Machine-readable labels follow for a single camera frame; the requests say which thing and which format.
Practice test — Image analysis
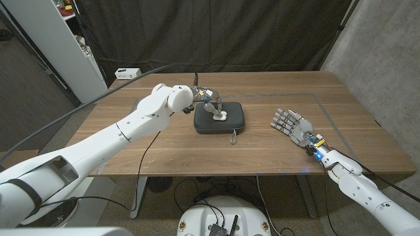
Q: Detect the black zippered pouch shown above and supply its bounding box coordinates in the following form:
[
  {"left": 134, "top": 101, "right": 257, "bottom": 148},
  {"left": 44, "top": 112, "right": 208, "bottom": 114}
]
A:
[{"left": 193, "top": 101, "right": 246, "bottom": 146}]

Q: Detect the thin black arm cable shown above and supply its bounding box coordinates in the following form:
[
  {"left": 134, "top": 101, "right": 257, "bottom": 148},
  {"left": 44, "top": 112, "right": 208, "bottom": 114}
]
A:
[
  {"left": 323, "top": 165, "right": 342, "bottom": 236},
  {"left": 41, "top": 111, "right": 177, "bottom": 212}
]

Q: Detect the grey metal table leg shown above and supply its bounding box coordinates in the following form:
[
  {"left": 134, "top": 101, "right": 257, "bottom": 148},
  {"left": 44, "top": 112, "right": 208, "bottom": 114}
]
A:
[
  {"left": 295, "top": 175, "right": 318, "bottom": 220},
  {"left": 129, "top": 176, "right": 148, "bottom": 220}
]

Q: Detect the white cabinet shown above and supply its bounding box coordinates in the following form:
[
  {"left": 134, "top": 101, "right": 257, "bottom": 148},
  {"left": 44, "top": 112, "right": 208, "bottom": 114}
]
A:
[{"left": 0, "top": 0, "right": 109, "bottom": 104}]

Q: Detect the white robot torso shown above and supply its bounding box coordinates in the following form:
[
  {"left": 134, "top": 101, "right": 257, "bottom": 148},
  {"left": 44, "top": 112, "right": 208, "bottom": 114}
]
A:
[{"left": 176, "top": 195, "right": 272, "bottom": 236}]

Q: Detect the black shoe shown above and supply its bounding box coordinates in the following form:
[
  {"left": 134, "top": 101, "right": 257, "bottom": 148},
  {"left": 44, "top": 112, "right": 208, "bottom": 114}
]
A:
[{"left": 19, "top": 198, "right": 79, "bottom": 229}]

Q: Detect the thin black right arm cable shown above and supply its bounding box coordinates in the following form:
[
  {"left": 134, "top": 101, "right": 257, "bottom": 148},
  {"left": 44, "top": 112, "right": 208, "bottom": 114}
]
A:
[{"left": 323, "top": 165, "right": 342, "bottom": 236}]

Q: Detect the black curtain backdrop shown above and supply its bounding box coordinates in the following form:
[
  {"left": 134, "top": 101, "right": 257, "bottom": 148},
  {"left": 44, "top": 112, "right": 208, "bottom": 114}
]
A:
[{"left": 73, "top": 0, "right": 354, "bottom": 88}]

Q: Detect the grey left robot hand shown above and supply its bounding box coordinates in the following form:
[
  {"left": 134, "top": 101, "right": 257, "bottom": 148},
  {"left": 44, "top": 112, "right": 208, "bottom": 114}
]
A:
[{"left": 190, "top": 85, "right": 224, "bottom": 118}]

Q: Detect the grey floor cable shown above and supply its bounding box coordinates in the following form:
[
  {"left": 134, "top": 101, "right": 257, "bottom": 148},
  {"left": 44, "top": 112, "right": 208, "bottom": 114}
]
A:
[{"left": 255, "top": 174, "right": 283, "bottom": 236}]

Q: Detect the black module with antenna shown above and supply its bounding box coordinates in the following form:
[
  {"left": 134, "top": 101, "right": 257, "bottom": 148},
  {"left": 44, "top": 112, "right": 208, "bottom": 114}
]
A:
[{"left": 207, "top": 214, "right": 240, "bottom": 236}]

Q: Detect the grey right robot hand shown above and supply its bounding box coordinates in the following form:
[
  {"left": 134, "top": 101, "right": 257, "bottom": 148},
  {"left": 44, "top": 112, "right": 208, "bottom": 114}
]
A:
[{"left": 270, "top": 108, "right": 314, "bottom": 148}]

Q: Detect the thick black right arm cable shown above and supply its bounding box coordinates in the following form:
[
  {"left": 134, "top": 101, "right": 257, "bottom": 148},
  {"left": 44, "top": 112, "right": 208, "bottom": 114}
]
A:
[{"left": 334, "top": 149, "right": 420, "bottom": 204}]

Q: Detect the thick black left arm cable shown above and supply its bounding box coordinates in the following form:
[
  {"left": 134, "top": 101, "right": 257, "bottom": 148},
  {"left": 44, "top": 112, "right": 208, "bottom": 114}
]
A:
[{"left": 0, "top": 63, "right": 201, "bottom": 163}]

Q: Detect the black floor cable bundle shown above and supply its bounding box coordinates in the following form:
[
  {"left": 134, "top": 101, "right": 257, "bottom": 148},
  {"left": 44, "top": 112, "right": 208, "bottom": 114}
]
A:
[{"left": 173, "top": 176, "right": 260, "bottom": 217}]

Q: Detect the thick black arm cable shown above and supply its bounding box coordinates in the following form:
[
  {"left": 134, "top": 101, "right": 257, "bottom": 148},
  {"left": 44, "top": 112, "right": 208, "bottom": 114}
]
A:
[
  {"left": 334, "top": 149, "right": 420, "bottom": 204},
  {"left": 0, "top": 63, "right": 201, "bottom": 163}
]

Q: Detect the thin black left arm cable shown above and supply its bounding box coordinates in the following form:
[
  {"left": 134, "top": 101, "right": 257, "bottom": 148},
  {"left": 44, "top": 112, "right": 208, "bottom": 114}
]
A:
[{"left": 41, "top": 111, "right": 177, "bottom": 212}]

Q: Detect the brown cardboard box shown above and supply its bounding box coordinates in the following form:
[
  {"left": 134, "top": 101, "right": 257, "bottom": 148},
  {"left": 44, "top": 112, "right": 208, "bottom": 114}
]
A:
[{"left": 0, "top": 149, "right": 39, "bottom": 170}]

